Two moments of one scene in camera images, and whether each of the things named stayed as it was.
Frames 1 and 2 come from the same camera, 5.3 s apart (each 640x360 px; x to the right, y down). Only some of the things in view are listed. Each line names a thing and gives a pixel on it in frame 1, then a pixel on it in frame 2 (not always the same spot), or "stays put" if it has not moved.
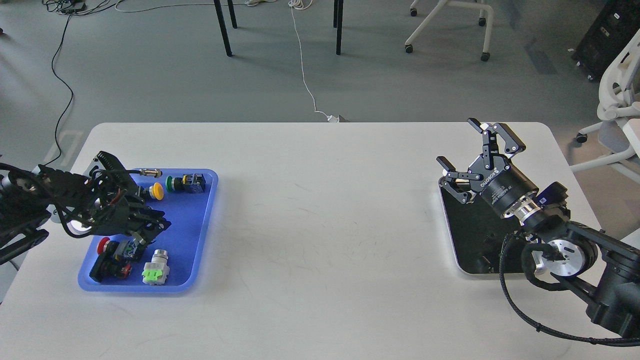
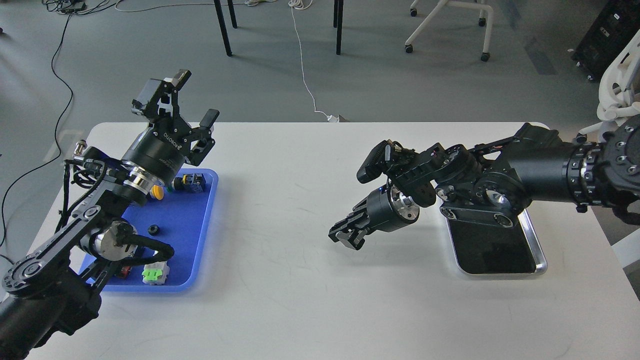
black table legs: [228, 48] stays put
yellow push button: [156, 191] stays put
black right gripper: [499, 183] → [385, 209]
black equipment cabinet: [614, 27] stays put
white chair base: [485, 56] stays put
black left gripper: [113, 215] → [157, 158]
